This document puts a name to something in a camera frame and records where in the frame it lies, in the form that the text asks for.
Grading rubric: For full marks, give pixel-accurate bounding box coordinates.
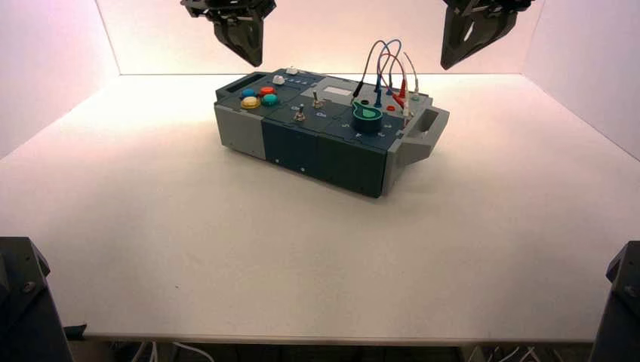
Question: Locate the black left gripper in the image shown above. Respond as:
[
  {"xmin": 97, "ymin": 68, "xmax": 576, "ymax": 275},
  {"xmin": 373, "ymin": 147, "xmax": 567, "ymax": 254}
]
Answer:
[{"xmin": 180, "ymin": 0, "xmax": 277, "ymax": 68}]

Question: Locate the grey lead with black plug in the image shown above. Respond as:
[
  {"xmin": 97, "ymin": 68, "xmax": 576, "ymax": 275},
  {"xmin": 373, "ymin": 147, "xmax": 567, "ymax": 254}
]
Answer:
[{"xmin": 352, "ymin": 39, "xmax": 387, "ymax": 99}]

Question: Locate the white banana plug cable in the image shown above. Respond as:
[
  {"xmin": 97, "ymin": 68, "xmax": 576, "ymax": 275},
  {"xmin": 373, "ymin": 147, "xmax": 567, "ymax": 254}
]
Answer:
[{"xmin": 401, "ymin": 51, "xmax": 420, "ymax": 118}]

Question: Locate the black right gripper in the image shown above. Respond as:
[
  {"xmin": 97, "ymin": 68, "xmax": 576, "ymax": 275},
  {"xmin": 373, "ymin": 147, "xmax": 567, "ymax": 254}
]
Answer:
[{"xmin": 439, "ymin": 0, "xmax": 534, "ymax": 71}]

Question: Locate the red banana plug cable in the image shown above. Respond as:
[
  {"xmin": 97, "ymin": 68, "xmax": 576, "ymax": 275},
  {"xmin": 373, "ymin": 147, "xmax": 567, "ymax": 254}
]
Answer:
[{"xmin": 379, "ymin": 51, "xmax": 409, "ymax": 110}]

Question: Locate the blue grey task control box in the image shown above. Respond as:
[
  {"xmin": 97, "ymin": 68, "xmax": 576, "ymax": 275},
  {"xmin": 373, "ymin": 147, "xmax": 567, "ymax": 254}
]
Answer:
[{"xmin": 213, "ymin": 67, "xmax": 451, "ymax": 200}]

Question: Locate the white cable under table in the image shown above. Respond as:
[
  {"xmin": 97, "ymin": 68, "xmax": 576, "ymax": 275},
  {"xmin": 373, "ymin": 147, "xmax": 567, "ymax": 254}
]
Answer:
[
  {"xmin": 492, "ymin": 345, "xmax": 568, "ymax": 362},
  {"xmin": 131, "ymin": 341, "xmax": 217, "ymax": 362}
]

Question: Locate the dark teal rotary knob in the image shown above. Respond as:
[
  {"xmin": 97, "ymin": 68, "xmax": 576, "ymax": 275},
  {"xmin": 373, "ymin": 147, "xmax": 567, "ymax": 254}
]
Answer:
[{"xmin": 352, "ymin": 101, "xmax": 384, "ymax": 135}]

